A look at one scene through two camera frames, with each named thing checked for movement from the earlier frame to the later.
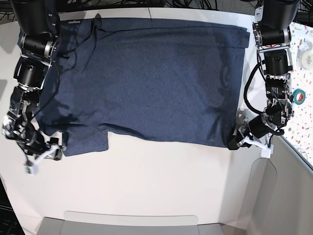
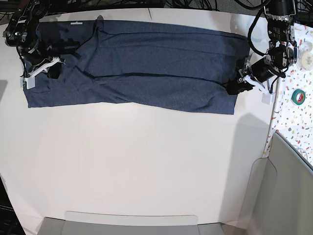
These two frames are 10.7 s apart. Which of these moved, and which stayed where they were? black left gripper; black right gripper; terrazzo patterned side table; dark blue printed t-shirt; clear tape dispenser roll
Moved: black right gripper; black left gripper; dark blue printed t-shirt
Stayed: terrazzo patterned side table; clear tape dispenser roll
